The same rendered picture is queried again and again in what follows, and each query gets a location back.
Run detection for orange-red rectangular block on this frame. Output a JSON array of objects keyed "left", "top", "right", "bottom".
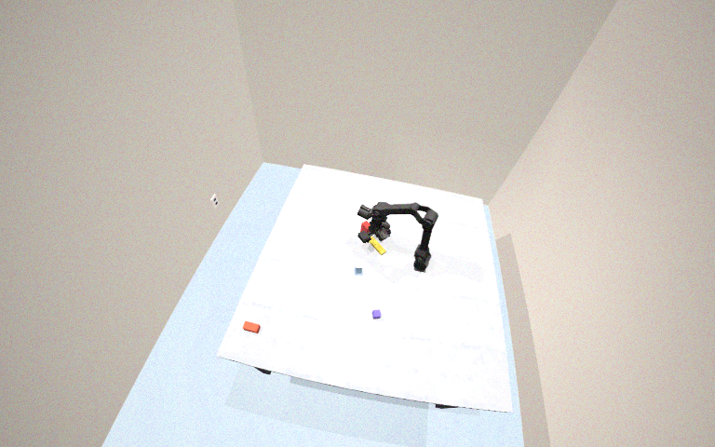
[{"left": 243, "top": 321, "right": 261, "bottom": 333}]

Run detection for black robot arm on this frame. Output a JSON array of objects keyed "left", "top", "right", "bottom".
[{"left": 357, "top": 201, "right": 438, "bottom": 272}]

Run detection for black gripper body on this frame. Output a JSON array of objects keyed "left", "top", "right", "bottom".
[{"left": 357, "top": 221, "right": 390, "bottom": 243}]

